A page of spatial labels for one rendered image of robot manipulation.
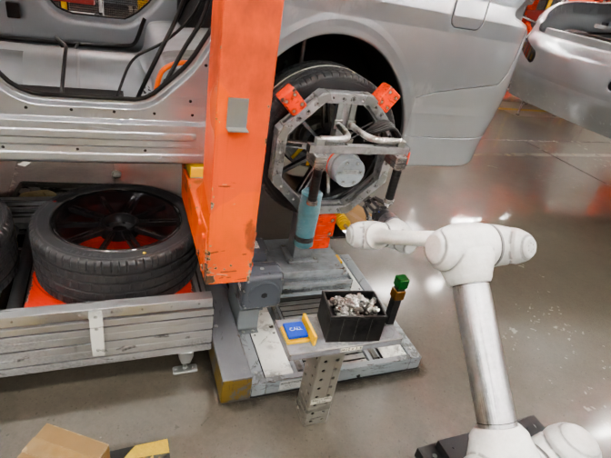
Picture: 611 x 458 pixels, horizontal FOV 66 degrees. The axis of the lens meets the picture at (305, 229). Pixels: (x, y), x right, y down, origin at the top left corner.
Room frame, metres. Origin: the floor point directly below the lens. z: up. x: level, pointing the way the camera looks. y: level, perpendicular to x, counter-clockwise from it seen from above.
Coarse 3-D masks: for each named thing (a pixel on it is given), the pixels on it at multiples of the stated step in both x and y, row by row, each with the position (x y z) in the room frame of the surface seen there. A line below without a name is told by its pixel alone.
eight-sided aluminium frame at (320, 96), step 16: (320, 96) 1.80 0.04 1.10; (336, 96) 1.84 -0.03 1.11; (352, 96) 1.86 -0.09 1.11; (368, 96) 1.89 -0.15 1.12; (304, 112) 1.78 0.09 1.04; (384, 112) 1.93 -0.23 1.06; (288, 128) 1.76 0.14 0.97; (272, 144) 1.79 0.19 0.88; (272, 160) 1.79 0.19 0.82; (384, 160) 1.96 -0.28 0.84; (272, 176) 1.74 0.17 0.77; (368, 176) 2.00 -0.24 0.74; (384, 176) 1.96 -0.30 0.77; (288, 192) 1.79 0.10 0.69; (352, 192) 1.96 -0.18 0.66; (368, 192) 1.95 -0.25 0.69; (320, 208) 1.85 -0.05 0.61; (336, 208) 1.88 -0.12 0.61; (352, 208) 1.92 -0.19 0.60
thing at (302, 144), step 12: (324, 108) 1.93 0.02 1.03; (360, 108) 2.13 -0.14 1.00; (324, 120) 1.94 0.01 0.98; (360, 120) 2.19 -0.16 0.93; (372, 120) 2.04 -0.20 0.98; (312, 132) 1.92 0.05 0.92; (324, 132) 1.94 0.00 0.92; (288, 144) 1.88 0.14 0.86; (300, 144) 1.92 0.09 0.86; (360, 156) 2.13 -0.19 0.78; (372, 156) 2.05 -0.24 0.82; (288, 168) 1.88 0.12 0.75; (312, 168) 1.93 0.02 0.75; (288, 180) 2.01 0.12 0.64; (300, 180) 2.09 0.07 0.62; (324, 180) 2.11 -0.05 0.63; (360, 180) 2.02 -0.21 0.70; (300, 192) 1.92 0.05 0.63; (324, 192) 2.00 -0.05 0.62; (336, 192) 2.00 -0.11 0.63
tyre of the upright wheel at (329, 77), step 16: (304, 64) 2.06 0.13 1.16; (320, 64) 2.05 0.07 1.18; (336, 64) 2.12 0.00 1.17; (288, 80) 1.93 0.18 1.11; (304, 80) 1.89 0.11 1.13; (320, 80) 1.89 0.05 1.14; (336, 80) 1.92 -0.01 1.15; (352, 80) 1.95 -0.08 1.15; (272, 96) 1.88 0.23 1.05; (304, 96) 1.87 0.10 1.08; (272, 112) 1.82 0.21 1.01; (288, 112) 1.85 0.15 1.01; (272, 128) 1.82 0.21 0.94; (272, 192) 1.84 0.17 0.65; (288, 208) 1.88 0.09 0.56
